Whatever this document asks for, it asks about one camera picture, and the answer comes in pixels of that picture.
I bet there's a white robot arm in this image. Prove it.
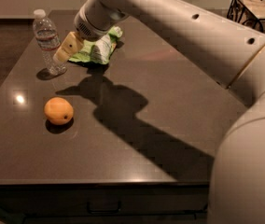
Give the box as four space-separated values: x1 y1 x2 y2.
74 0 265 224

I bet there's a dark drawer handle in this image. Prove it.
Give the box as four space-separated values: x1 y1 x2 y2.
86 202 122 215

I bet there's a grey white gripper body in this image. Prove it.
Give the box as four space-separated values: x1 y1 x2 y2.
74 0 128 41

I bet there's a clear plastic water bottle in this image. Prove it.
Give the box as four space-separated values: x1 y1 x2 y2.
33 9 66 77

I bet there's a black wire basket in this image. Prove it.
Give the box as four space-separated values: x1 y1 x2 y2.
227 0 265 34

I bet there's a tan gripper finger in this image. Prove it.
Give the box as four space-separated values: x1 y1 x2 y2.
53 32 84 63

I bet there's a green chip bag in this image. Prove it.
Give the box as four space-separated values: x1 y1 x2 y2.
69 26 123 65

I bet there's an orange fruit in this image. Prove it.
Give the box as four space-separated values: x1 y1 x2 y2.
44 97 74 125

